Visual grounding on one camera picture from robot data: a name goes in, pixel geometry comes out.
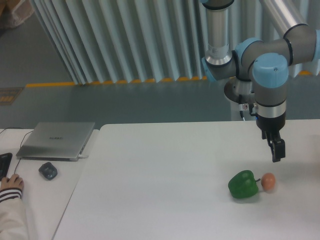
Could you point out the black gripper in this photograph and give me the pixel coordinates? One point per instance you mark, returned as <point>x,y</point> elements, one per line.
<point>274,140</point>

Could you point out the cream sleeved forearm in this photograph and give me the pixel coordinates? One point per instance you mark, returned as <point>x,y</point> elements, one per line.
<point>13,220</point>

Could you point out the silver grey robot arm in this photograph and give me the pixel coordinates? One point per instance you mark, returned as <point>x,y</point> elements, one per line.
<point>261,69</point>

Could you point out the green bell pepper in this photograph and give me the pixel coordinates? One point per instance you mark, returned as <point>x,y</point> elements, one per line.
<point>243,185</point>

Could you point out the person's hand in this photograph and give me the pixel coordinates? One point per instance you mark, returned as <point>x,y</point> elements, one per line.
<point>13,182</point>

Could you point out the brown egg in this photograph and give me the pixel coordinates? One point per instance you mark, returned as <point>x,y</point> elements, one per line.
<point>268,181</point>

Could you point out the white corrugated partition screen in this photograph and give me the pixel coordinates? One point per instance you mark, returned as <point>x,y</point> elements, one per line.
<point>101,40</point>

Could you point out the silver closed laptop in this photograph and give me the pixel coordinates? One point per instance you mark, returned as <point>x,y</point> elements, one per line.
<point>58,141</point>

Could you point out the black computer mouse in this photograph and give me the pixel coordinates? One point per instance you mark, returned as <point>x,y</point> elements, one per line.
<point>48,171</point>

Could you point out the black keyboard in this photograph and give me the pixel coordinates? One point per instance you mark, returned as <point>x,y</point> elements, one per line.
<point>5,161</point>

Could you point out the white laptop cable plug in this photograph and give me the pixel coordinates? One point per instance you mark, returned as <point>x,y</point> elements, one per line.
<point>82,156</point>

